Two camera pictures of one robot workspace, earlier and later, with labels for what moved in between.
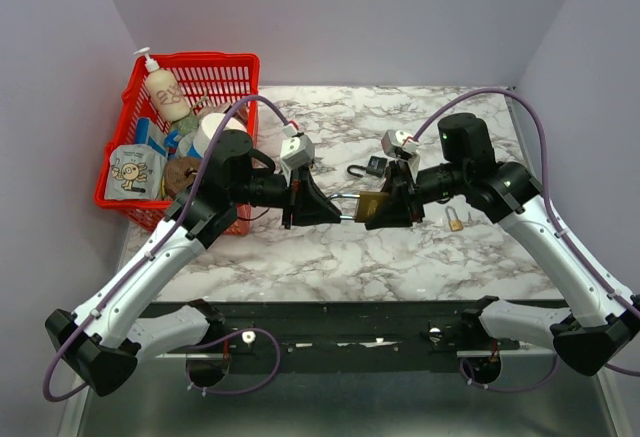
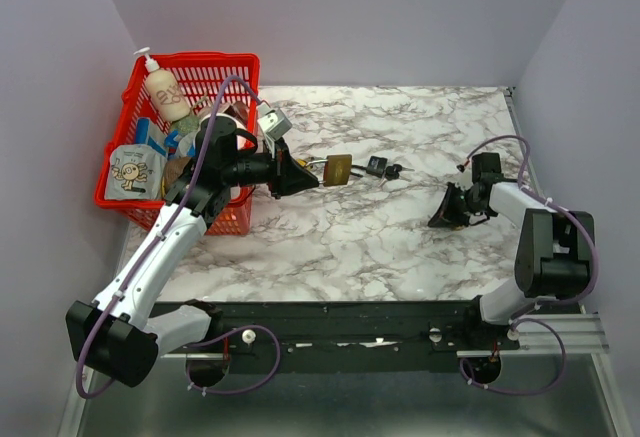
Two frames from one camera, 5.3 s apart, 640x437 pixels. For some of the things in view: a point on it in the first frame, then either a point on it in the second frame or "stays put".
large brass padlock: x=368 y=204 → x=336 y=169
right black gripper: x=402 y=202 → x=446 y=216
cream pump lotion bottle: x=168 y=98 stays put
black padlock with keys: x=375 y=167 stays put
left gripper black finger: x=307 y=204 → x=286 y=175
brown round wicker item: x=180 y=174 stays put
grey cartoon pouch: x=135 y=172 stays put
